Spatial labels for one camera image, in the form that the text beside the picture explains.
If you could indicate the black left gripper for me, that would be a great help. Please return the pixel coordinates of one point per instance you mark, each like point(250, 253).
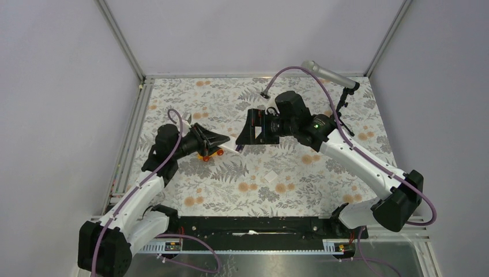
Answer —
point(206, 139)

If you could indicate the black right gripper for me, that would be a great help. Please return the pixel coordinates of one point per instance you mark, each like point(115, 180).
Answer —
point(256, 117)

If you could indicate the white remote control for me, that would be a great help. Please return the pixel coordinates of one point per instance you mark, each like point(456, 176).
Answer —
point(232, 146)

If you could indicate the white battery cover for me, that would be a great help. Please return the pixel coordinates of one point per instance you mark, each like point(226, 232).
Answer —
point(270, 176)

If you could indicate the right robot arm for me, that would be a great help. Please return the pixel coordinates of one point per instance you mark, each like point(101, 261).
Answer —
point(397, 192)

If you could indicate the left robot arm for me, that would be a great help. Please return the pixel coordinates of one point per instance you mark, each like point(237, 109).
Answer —
point(106, 247)

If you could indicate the orange toy car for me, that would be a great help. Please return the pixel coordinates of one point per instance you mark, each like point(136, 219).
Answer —
point(219, 152)

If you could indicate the floral patterned table mat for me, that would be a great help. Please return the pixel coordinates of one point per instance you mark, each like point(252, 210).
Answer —
point(308, 183)

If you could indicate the silver microphone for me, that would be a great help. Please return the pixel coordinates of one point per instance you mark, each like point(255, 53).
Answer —
point(329, 75)

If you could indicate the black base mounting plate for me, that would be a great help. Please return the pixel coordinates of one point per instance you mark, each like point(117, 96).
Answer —
point(241, 233)

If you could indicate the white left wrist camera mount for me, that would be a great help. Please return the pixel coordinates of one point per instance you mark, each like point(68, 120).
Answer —
point(187, 119)

